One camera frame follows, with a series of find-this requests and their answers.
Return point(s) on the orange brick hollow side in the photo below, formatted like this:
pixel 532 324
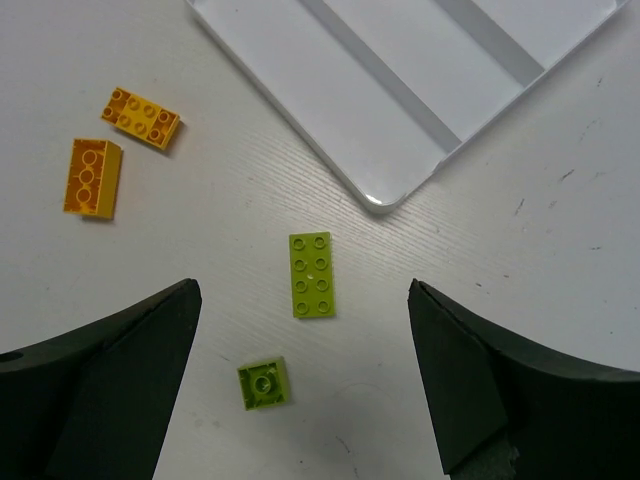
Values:
pixel 93 178

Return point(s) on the white divided tray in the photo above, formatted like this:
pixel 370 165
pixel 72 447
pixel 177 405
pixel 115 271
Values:
pixel 386 92

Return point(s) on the green lego plate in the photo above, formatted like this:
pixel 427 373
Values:
pixel 312 285

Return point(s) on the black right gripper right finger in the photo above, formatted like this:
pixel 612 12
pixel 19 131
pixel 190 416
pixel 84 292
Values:
pixel 505 407

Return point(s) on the small green brick upturned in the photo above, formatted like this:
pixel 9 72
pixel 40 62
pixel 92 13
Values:
pixel 264 384

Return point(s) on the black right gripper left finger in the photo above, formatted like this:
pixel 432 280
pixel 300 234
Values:
pixel 96 402

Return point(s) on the orange brick studs up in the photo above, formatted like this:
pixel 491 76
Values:
pixel 140 118

